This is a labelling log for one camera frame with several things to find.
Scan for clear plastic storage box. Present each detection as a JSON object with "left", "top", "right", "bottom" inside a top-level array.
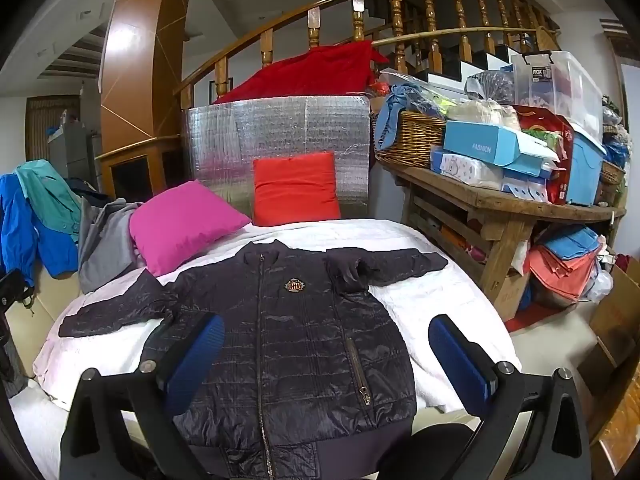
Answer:
[{"left": 510, "top": 51, "right": 605, "bottom": 143}]

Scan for open cardboard box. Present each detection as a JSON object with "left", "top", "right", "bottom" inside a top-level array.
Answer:
[{"left": 575, "top": 257, "right": 640, "bottom": 386}]

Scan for large red cloth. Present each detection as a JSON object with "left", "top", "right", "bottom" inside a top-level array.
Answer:
[{"left": 212, "top": 40, "right": 390, "bottom": 106}]

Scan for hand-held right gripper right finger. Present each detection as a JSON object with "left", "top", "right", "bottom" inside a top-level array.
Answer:
[{"left": 428, "top": 314, "right": 593, "bottom": 480}]

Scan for wooden bench table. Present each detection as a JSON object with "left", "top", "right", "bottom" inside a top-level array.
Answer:
[{"left": 377, "top": 160, "right": 627, "bottom": 322}]

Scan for blue folded cloth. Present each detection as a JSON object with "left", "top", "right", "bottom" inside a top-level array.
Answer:
[{"left": 544, "top": 226, "right": 602, "bottom": 262}]

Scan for red pillow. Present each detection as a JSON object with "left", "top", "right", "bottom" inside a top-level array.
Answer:
[{"left": 252, "top": 151, "right": 342, "bottom": 227}]

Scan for grey garment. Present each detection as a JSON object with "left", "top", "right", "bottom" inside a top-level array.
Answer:
[{"left": 77, "top": 197, "right": 148, "bottom": 295}]

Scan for black mesh shorts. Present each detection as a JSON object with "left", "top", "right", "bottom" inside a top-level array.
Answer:
[{"left": 58, "top": 240, "right": 449, "bottom": 480}]

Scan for wooden cabinet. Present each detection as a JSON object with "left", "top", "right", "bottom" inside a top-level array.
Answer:
[{"left": 95, "top": 135, "right": 188, "bottom": 203}]

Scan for small wicker basket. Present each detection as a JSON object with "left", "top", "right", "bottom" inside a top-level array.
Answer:
[{"left": 597, "top": 160, "right": 626, "bottom": 186}]

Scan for white plastic bag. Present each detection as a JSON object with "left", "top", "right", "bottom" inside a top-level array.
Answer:
[{"left": 585, "top": 270, "right": 614, "bottom": 304}]

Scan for grey appliance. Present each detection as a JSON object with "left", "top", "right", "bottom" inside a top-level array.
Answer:
[{"left": 47, "top": 120, "right": 103, "bottom": 181}]

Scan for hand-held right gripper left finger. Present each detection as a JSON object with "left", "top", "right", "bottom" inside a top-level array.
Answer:
[{"left": 60, "top": 314, "right": 226, "bottom": 480}]

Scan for large wicker basket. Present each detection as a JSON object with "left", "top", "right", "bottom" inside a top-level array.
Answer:
[{"left": 372, "top": 110, "right": 447, "bottom": 170}]

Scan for red printed bag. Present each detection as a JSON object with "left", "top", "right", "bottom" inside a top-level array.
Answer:
[{"left": 510, "top": 105, "right": 575, "bottom": 205}]

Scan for pink pillow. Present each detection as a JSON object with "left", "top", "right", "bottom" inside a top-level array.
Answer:
[{"left": 129, "top": 180, "right": 252, "bottom": 277}]

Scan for blue plastic bin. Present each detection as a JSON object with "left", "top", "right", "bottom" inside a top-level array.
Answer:
[{"left": 565, "top": 130, "right": 608, "bottom": 207}]

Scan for wooden column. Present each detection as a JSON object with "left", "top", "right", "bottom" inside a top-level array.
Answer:
[{"left": 100, "top": 0, "right": 198, "bottom": 156}]

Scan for wooden stair railing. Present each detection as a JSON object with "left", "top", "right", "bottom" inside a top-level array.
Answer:
[{"left": 172, "top": 0, "right": 561, "bottom": 111}]

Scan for clear bag with dark contents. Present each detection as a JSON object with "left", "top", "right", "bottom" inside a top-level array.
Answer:
[{"left": 465, "top": 71, "right": 516, "bottom": 106}]

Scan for brown slatted door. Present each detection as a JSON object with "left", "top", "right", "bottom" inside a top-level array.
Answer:
[{"left": 25, "top": 97, "right": 81, "bottom": 161}]

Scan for small cardboard box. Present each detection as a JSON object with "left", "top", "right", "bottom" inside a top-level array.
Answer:
[{"left": 492, "top": 270, "right": 532, "bottom": 322}]

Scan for dark navy garment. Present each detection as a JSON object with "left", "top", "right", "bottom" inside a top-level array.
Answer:
[{"left": 65, "top": 177, "right": 108, "bottom": 202}]

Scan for blue jacket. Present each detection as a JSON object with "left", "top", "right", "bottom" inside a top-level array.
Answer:
[{"left": 0, "top": 172, "right": 81, "bottom": 306}]

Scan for teal shirt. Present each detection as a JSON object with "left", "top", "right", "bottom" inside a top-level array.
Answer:
[{"left": 15, "top": 159, "right": 83, "bottom": 236}]

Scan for silver foil insulation panel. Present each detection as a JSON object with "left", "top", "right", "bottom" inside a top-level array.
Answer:
[{"left": 181, "top": 94, "right": 372, "bottom": 221}]

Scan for toilet paper pack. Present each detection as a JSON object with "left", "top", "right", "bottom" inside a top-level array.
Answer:
[
  {"left": 440, "top": 152, "right": 503, "bottom": 191},
  {"left": 500, "top": 175, "right": 551, "bottom": 204}
]

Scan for stack of orange folded cloths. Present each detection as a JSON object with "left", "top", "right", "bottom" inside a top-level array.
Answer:
[{"left": 527, "top": 245, "right": 601, "bottom": 308}]

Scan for light blue cardboard box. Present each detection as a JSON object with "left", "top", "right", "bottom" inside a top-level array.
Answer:
[{"left": 442, "top": 120, "right": 561, "bottom": 178}]

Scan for red floor mat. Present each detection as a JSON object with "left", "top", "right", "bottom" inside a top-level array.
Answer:
[{"left": 504, "top": 304, "right": 563, "bottom": 334}]

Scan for white blanket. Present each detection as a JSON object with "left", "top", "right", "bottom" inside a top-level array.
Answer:
[{"left": 32, "top": 217, "right": 521, "bottom": 413}]

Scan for beige sofa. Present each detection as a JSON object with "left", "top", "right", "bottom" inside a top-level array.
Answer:
[{"left": 4, "top": 266, "right": 86, "bottom": 480}]

